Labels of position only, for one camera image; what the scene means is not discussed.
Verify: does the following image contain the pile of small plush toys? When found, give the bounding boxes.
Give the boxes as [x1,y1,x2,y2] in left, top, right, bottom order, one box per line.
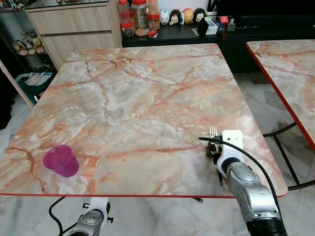
[13,29,46,56]

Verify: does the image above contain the light wooden drawer cabinet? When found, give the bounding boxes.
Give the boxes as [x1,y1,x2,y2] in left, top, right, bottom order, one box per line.
[25,1,123,69]

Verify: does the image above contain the black round plush toy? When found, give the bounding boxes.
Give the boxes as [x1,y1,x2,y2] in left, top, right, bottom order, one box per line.
[169,9,182,26]
[193,7,206,24]

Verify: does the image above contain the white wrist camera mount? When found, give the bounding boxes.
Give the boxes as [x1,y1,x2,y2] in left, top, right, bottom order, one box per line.
[217,129,245,171]
[89,197,110,213]

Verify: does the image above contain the white round plush toy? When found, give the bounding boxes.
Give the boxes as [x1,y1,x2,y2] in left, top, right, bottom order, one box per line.
[159,10,171,26]

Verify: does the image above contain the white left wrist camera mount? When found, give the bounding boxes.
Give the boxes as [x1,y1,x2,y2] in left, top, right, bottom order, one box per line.
[89,197,110,213]

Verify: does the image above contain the small clear bottle red cap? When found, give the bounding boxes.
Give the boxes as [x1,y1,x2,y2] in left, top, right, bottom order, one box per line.
[120,6,135,38]

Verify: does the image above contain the clear jar orange lid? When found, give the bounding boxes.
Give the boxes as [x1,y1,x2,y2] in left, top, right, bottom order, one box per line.
[148,1,161,31]

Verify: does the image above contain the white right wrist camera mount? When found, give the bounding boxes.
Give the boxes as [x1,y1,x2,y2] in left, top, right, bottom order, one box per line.
[217,129,245,171]

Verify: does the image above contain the silver metal fork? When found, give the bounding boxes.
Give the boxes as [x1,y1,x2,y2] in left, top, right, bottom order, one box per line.
[209,126,219,142]

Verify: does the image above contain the black low console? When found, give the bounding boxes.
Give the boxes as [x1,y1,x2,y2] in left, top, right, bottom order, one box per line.
[121,15,315,74]

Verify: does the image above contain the purple plastic cup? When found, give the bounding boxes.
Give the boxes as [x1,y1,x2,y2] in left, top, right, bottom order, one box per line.
[43,144,80,178]

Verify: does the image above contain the yellow round plush toy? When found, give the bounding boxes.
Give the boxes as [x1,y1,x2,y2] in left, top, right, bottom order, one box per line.
[182,8,194,25]

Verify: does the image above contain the dark glass shelf unit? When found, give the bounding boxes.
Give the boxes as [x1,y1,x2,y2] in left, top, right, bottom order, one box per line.
[0,9,59,75]

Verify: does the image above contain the black television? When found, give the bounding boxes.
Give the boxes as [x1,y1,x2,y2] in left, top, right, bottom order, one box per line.
[216,0,315,16]

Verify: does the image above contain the large clear jar red lid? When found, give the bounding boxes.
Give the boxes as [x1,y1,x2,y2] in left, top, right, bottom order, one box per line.
[131,0,150,31]

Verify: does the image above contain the green plastic basket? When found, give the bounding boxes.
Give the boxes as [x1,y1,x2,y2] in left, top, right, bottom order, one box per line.
[15,71,54,105]

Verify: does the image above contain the white printed box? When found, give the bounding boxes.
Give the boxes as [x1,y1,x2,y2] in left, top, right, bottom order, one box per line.
[206,20,221,35]

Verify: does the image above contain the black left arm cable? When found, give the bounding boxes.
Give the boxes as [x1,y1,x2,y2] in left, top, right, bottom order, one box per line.
[48,197,75,236]

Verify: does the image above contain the black oval object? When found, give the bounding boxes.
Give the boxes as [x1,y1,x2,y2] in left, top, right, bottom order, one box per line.
[197,20,209,38]

